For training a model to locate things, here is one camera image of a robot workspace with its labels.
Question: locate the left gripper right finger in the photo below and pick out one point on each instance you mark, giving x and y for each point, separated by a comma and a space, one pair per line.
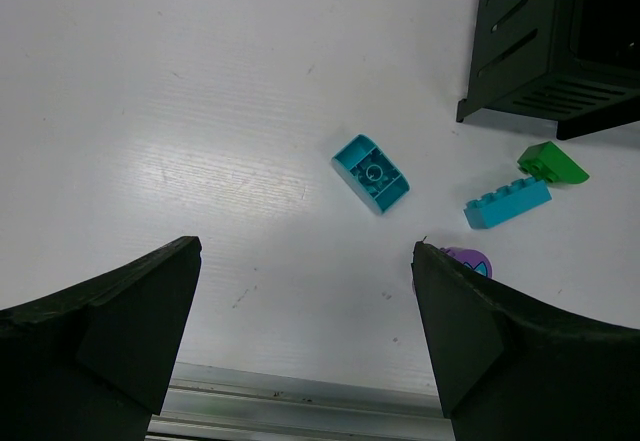
510, 367

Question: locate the black slotted container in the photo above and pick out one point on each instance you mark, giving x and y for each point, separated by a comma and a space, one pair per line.
575, 62

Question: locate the teal long lego brick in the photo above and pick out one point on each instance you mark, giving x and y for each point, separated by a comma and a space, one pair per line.
506, 203

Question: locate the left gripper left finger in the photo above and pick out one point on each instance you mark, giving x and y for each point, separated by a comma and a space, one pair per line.
94, 361

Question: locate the aluminium frame rail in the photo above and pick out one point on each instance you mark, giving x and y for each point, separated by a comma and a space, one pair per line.
210, 403

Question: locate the purple round flower lego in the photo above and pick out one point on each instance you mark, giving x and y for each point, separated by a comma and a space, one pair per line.
471, 258

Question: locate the green curved lego brick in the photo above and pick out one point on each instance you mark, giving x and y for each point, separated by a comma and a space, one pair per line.
548, 162

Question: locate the teal curved lego brick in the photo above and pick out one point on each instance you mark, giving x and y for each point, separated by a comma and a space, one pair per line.
371, 175

